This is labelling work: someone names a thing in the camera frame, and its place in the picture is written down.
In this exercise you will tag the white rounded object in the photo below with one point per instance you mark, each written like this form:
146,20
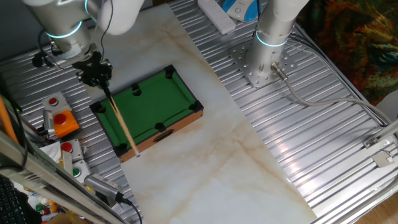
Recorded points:
388,105

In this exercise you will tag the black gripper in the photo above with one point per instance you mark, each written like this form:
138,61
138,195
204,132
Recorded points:
93,68

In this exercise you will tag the small silver camera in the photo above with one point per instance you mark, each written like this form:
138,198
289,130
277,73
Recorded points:
48,123

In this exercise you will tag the white toy ball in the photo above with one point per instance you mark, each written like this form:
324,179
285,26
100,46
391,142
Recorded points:
44,200

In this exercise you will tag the orange toy ball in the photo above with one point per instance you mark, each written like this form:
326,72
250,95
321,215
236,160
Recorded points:
53,208

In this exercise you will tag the blue white pendant device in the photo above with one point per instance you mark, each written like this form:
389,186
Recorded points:
239,11

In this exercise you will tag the colourful patterned cloth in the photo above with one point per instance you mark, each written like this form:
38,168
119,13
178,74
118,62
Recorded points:
357,37

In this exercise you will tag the orange pole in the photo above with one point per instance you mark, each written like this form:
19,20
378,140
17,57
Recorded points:
6,119

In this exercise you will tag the wooden pool cue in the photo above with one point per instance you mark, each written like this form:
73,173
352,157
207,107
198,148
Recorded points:
124,127

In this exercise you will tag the small metal bracket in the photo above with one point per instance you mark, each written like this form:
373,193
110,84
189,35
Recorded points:
370,142

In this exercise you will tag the white power strip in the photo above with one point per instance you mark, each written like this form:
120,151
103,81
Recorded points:
217,15

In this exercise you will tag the black keyboard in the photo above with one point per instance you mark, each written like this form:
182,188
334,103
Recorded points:
11,202

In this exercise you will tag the silver depth camera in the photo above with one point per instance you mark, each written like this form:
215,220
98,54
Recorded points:
99,185

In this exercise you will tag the aluminium frame bar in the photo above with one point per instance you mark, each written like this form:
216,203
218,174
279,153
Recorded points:
31,168
388,129

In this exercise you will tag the green toy ball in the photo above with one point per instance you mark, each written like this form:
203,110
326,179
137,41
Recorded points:
39,208

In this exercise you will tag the orange emergency stop box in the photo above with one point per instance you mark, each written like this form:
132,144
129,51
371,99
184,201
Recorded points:
66,126

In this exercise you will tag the flat metal plate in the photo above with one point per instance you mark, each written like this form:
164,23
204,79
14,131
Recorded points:
383,159

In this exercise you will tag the grey box red button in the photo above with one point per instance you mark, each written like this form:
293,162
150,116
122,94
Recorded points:
53,101
66,147

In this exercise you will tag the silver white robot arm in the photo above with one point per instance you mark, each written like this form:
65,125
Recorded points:
273,28

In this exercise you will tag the white box green button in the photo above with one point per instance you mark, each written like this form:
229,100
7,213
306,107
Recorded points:
76,172

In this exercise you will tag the metal pole with clamp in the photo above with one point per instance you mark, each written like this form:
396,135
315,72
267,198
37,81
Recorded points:
55,51

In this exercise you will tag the white tissue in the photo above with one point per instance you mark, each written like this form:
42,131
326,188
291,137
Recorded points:
53,151

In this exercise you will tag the green mini pool table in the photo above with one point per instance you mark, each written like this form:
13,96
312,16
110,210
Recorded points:
155,105

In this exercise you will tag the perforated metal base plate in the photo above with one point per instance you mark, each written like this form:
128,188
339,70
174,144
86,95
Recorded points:
248,73

